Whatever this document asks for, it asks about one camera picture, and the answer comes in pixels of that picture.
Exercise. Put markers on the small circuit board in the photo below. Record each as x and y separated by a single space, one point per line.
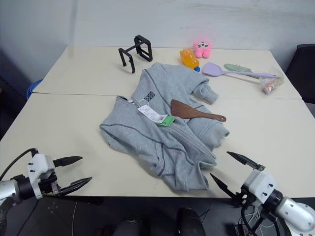
242 229

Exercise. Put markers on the green silicone spatula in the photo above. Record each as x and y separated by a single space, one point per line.
232 67

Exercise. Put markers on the brown wooden spatula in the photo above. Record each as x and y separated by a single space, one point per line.
180 109

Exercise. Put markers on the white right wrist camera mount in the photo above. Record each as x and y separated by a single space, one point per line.
258 182

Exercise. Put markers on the black frame stand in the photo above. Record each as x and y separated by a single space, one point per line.
149 52

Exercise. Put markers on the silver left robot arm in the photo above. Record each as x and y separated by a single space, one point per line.
7 189

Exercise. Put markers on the orange drink bottle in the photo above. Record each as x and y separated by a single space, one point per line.
188 60

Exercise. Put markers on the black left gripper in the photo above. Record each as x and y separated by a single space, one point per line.
48 185

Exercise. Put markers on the white paper clothing tag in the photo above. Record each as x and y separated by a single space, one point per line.
150 113

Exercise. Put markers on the green clothing tag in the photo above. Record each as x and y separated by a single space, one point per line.
168 121

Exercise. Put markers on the grey zip hoodie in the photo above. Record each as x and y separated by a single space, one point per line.
157 108

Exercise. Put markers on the blue plastic basin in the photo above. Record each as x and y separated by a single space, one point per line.
33 88

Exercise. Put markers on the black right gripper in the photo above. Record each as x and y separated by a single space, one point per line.
239 197

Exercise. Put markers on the clear bag of candies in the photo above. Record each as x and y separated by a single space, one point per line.
269 85

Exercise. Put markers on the pink plush toy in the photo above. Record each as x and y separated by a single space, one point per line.
202 49

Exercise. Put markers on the black chair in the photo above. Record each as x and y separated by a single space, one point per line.
304 68

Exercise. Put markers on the purple silicone spatula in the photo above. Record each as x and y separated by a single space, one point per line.
211 69

